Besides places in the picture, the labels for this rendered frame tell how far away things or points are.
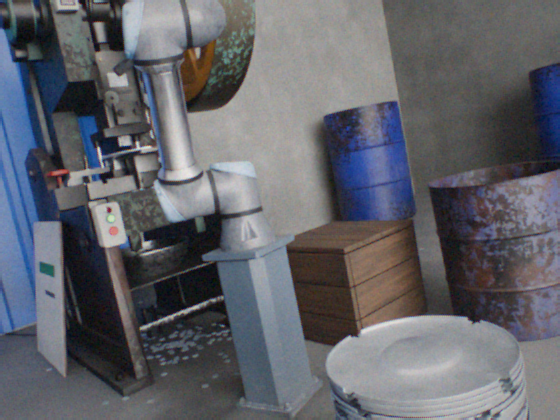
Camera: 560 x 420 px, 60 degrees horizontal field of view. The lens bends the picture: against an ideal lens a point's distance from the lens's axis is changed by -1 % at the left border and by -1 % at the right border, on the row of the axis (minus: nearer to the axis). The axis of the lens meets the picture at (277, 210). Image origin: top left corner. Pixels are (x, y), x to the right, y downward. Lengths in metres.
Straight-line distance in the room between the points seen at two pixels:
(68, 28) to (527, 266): 1.67
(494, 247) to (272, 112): 2.69
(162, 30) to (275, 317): 0.74
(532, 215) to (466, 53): 3.27
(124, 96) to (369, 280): 1.13
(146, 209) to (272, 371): 0.77
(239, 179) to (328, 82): 3.19
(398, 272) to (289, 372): 0.59
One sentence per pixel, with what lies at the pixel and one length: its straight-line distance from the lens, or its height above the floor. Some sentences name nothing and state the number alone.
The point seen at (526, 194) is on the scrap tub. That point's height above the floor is 0.43.
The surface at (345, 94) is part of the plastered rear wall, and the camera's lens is 4.52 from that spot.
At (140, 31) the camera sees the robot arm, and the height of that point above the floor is 0.99.
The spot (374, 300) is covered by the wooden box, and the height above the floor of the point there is 0.14.
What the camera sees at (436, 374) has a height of 0.33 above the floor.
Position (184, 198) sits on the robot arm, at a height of 0.61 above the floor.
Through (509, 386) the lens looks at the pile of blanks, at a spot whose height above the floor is 0.32.
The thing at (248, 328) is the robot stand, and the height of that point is 0.24.
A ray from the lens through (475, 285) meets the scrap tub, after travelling 1.60.
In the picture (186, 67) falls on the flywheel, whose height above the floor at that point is 1.12.
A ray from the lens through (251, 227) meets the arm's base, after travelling 1.28.
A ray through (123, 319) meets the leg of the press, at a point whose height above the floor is 0.24.
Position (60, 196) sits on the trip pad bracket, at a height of 0.68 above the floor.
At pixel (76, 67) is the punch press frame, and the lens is 1.91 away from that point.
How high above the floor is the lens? 0.68
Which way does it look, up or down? 7 degrees down
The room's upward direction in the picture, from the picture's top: 11 degrees counter-clockwise
